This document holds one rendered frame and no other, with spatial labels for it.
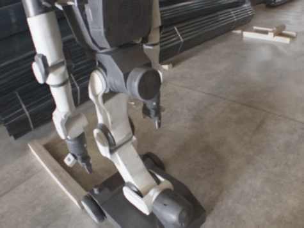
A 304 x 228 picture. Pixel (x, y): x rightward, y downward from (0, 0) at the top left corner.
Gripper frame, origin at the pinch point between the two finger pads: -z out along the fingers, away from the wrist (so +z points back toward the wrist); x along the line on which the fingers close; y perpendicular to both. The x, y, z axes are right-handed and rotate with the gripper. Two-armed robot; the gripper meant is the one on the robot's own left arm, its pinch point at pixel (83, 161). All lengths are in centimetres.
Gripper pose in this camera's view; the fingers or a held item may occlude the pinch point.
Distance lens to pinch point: 112.0
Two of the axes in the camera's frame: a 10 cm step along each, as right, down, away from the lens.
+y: -7.1, 4.5, -5.4
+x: -7.0, -4.6, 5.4
